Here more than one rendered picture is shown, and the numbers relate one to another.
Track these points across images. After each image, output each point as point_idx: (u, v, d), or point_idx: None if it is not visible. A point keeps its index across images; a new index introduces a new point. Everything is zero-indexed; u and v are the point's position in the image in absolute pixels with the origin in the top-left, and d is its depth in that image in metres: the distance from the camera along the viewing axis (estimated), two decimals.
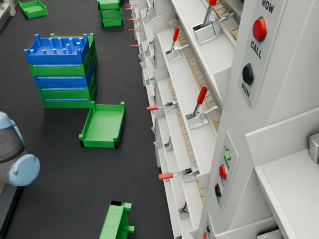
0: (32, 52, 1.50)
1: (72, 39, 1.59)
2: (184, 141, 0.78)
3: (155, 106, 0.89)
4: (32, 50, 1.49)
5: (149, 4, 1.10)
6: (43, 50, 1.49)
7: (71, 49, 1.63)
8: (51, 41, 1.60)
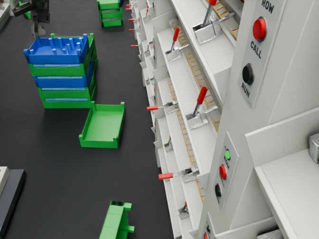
0: (32, 52, 1.50)
1: (72, 39, 1.59)
2: (184, 141, 0.78)
3: (155, 106, 0.89)
4: (32, 50, 1.49)
5: (149, 4, 1.10)
6: None
7: (71, 49, 1.63)
8: (51, 41, 1.60)
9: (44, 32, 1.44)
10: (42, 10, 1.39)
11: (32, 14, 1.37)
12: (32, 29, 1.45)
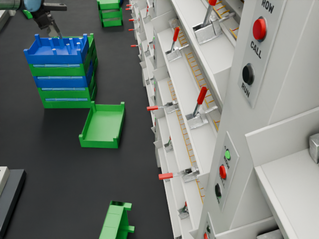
0: None
1: (72, 39, 1.59)
2: (184, 141, 0.78)
3: (155, 106, 0.89)
4: None
5: (149, 4, 1.10)
6: None
7: (71, 49, 1.63)
8: (51, 41, 1.60)
9: (48, 32, 1.43)
10: None
11: None
12: None
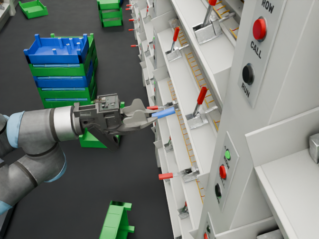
0: None
1: (72, 39, 1.59)
2: (184, 141, 0.78)
3: (155, 106, 0.89)
4: None
5: (149, 4, 1.10)
6: None
7: (71, 49, 1.63)
8: (156, 112, 0.76)
9: (140, 112, 0.71)
10: (97, 117, 0.71)
11: (108, 133, 0.74)
12: None
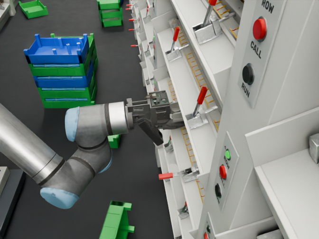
0: None
1: None
2: (184, 141, 0.78)
3: None
4: None
5: (149, 4, 1.10)
6: None
7: None
8: None
9: None
10: (148, 112, 0.76)
11: (156, 127, 0.78)
12: None
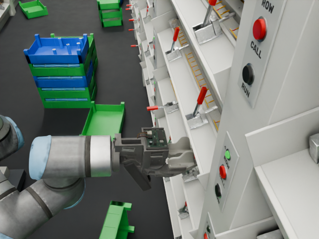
0: None
1: None
2: None
3: (155, 106, 0.89)
4: None
5: (149, 4, 1.10)
6: None
7: None
8: None
9: (190, 153, 0.61)
10: (139, 154, 0.60)
11: (147, 172, 0.63)
12: None
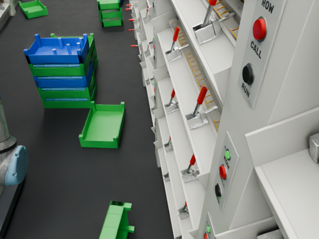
0: None
1: None
2: None
3: (173, 95, 0.87)
4: None
5: (149, 4, 1.10)
6: None
7: None
8: None
9: None
10: None
11: None
12: None
